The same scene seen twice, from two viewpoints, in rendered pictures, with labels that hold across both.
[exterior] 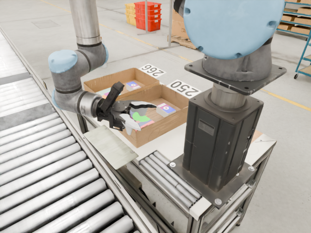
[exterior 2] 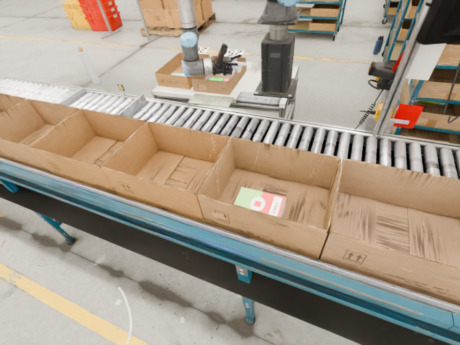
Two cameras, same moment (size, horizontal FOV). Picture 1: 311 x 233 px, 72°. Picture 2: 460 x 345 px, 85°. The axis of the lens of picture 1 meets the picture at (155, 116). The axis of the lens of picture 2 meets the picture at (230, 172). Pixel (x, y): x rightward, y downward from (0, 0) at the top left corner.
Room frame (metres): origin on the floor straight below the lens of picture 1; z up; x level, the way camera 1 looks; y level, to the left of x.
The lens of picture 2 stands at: (-0.71, 0.80, 1.65)
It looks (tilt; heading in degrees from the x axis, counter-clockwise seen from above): 46 degrees down; 336
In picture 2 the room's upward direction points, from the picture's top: 8 degrees counter-clockwise
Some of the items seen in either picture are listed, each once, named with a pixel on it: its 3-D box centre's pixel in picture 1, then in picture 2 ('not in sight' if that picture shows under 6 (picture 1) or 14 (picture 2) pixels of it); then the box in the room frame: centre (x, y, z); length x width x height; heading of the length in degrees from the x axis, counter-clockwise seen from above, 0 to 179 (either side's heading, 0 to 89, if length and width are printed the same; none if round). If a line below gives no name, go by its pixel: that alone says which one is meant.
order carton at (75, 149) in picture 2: not in sight; (98, 148); (0.36, 0.94, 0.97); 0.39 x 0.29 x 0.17; 37
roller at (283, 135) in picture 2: not in sight; (275, 152); (0.09, 0.16, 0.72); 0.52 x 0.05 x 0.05; 127
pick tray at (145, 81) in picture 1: (122, 88); (184, 69); (1.20, 0.21, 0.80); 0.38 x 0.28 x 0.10; 128
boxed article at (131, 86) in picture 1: (133, 88); not in sight; (1.25, 0.14, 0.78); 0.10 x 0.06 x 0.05; 37
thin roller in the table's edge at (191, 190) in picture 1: (173, 174); (259, 97); (0.57, -0.07, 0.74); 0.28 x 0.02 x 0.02; 41
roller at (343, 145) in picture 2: not in sight; (340, 165); (-0.17, -0.04, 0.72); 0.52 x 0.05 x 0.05; 127
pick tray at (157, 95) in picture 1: (151, 111); (220, 74); (0.94, 0.02, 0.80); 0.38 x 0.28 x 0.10; 129
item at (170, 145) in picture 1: (161, 119); (226, 79); (0.96, -0.03, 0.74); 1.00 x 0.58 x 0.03; 41
